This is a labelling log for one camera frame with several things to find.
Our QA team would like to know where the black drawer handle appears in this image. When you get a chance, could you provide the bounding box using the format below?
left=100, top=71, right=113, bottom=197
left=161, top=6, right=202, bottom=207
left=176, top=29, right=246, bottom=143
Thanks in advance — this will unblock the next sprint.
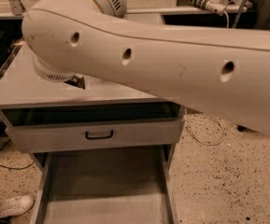
left=85, top=130, right=114, bottom=140

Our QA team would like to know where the open grey middle drawer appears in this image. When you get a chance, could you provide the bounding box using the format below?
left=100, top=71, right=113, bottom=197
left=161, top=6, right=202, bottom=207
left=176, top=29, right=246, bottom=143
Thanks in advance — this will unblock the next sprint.
left=30, top=146, right=179, bottom=224

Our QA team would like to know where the grey drawer cabinet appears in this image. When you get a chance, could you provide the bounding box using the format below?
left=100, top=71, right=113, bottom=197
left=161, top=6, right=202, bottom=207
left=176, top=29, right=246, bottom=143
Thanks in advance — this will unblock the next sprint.
left=0, top=46, right=183, bottom=166

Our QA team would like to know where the black rxbar chocolate wrapper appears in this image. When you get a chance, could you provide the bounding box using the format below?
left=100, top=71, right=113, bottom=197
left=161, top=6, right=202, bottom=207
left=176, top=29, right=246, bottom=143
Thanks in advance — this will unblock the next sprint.
left=65, top=76, right=86, bottom=90

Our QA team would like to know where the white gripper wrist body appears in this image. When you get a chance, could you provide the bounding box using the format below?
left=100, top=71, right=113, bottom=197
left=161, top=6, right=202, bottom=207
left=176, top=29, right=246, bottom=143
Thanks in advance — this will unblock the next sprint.
left=33, top=56, right=78, bottom=83

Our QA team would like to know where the white power strip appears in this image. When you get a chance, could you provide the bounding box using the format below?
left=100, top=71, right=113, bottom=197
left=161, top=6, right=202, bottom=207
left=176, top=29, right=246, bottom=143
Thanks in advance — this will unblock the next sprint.
left=185, top=0, right=226, bottom=16

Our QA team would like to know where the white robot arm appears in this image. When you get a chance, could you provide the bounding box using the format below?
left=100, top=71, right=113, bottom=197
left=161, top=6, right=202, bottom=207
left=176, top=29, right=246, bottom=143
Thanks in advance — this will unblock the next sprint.
left=21, top=0, right=270, bottom=135

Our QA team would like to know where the black floor cable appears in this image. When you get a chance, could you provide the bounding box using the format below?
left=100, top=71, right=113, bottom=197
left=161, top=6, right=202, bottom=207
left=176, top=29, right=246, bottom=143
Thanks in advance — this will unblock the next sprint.
left=0, top=138, right=36, bottom=171

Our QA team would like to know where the white power cable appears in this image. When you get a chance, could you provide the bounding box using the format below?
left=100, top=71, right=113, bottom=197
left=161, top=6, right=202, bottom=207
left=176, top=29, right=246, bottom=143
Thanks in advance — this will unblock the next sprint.
left=184, top=10, right=230, bottom=147

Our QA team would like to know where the white sneaker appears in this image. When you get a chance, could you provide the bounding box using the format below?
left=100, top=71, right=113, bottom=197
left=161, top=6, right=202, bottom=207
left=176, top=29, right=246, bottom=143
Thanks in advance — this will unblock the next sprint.
left=0, top=195, right=35, bottom=218

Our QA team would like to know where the grey top drawer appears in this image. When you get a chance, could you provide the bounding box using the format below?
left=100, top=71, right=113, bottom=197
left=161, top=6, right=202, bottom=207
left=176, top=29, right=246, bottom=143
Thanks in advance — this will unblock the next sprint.
left=7, top=118, right=184, bottom=153

